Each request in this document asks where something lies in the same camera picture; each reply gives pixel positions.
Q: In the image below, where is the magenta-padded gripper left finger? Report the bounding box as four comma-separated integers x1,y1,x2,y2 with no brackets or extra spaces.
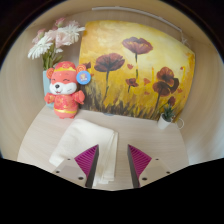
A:
52,144,100,189

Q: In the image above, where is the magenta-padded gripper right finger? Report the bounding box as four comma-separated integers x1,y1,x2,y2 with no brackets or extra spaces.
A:
126,144,173,189

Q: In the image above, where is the cream towel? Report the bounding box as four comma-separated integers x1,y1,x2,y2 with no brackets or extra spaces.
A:
48,118,119,188

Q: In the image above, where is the small potted plant white pot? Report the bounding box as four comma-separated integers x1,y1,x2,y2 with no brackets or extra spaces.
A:
157,103,176,130

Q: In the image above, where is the red plush mouse toy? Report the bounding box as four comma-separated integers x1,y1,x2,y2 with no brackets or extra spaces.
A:
44,60,92,120

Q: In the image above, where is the pale blue vase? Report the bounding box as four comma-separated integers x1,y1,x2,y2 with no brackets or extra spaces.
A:
42,69,56,108

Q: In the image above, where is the yellow poppy painting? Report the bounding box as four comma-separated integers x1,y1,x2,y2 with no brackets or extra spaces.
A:
78,20,196,121

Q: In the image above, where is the pink and white flower bouquet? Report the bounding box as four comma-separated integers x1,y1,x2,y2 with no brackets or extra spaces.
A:
27,17,86,72

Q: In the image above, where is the white light bar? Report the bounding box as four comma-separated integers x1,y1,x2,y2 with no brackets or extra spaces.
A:
91,5,184,34

